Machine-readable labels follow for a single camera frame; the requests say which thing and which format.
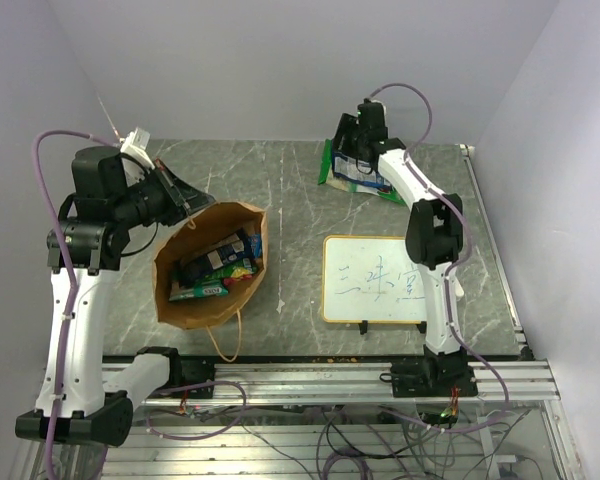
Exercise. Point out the white marker pen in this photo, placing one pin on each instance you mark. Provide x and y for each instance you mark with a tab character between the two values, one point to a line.
458	289

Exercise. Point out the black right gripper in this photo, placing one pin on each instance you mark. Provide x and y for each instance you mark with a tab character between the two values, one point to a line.
348	125

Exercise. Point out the white dry-erase board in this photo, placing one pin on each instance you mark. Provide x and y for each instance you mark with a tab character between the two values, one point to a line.
370	279

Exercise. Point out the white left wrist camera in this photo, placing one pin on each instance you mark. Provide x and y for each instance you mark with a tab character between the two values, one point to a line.
134	145

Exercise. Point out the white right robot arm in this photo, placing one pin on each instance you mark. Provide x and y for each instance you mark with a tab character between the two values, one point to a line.
434	240

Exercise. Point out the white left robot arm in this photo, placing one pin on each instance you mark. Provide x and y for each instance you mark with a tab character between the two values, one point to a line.
114	193

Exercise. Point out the green POES snack packet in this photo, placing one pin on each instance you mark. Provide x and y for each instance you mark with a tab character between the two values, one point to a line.
207	289

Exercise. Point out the dark blue snack packet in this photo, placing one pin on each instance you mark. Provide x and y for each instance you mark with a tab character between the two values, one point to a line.
358	174
231	249

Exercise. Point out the green Chiuba chips bag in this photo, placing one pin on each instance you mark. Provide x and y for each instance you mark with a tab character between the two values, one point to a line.
326	177

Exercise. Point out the aluminium mounting rail frame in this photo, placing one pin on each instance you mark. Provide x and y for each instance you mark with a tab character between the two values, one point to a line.
329	418

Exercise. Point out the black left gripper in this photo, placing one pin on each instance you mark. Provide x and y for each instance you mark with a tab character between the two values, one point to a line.
189	198

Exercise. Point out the brown paper bag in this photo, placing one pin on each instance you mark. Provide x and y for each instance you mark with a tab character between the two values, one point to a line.
195	237

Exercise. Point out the yellow green snack packet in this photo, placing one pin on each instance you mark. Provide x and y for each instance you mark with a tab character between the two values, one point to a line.
231	274

